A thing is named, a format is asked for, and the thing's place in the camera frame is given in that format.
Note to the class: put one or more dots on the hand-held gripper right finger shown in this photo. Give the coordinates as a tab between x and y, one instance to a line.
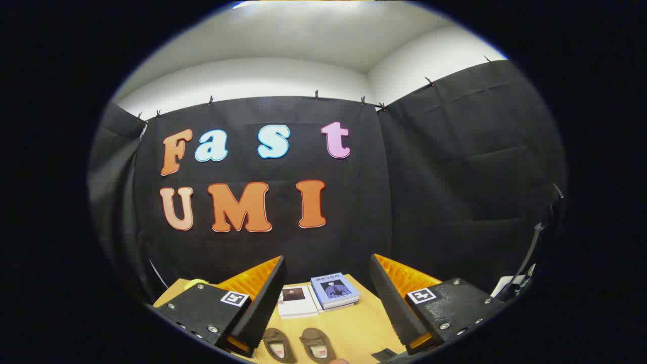
391	303

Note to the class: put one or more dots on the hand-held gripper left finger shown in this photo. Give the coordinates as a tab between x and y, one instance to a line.
263	303

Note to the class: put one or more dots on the brown fuzzy shoe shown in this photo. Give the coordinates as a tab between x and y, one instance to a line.
317	346
278	346

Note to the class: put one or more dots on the white book with portrait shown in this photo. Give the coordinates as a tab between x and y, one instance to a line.
298	306

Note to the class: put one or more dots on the black flat block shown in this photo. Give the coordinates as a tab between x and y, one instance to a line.
384	355

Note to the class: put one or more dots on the blue cover book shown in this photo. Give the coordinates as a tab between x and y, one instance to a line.
336	290

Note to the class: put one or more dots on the yellow plush toy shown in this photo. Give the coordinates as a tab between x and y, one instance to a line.
195	282

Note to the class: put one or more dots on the row of black cloth clips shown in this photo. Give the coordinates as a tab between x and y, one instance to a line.
316	95

